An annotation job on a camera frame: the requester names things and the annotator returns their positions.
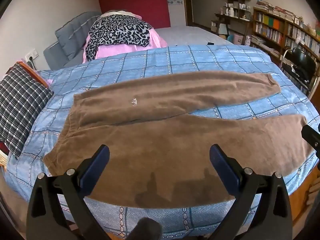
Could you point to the wooden bookshelf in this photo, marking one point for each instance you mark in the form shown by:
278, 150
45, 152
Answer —
275, 30

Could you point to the leopard print cloth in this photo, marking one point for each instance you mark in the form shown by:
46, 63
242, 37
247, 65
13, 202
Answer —
117, 30

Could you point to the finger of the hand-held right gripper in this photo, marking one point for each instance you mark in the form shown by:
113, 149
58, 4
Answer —
311, 136

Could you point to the red cloth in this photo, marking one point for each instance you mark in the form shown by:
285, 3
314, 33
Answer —
3, 148

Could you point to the orange board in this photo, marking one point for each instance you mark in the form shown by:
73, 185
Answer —
32, 73

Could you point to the red panel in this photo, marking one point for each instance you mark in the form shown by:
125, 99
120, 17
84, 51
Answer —
135, 2

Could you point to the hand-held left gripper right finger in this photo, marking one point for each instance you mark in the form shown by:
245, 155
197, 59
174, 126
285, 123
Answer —
222, 166

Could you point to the blue checked blanket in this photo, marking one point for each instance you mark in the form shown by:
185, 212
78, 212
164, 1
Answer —
200, 57

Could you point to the dark plaid pillow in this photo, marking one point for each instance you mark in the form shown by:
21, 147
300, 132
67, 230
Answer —
20, 105

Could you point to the wall socket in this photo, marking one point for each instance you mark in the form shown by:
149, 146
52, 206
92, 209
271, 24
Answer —
31, 53

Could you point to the grey padded headboard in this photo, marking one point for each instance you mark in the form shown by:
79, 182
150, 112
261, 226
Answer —
72, 35

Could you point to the wooden bed frame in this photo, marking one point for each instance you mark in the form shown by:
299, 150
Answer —
303, 205

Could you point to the black chair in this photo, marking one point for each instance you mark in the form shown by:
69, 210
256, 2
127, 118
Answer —
303, 60

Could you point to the pink container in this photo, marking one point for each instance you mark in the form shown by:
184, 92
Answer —
238, 39

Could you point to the brown pants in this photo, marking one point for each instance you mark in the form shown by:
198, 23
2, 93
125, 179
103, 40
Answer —
162, 150

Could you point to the grey bed sheet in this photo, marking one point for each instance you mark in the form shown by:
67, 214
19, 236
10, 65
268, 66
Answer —
185, 35

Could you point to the wooden door frame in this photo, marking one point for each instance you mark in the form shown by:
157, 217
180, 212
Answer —
188, 2

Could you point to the wall stickers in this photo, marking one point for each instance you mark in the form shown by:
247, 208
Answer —
175, 0

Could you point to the pink blanket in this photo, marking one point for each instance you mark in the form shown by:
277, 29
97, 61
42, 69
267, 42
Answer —
156, 40

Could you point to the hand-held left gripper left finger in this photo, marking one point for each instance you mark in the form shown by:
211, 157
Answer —
96, 166

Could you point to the small wooden shelf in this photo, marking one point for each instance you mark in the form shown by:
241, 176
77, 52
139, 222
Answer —
232, 15

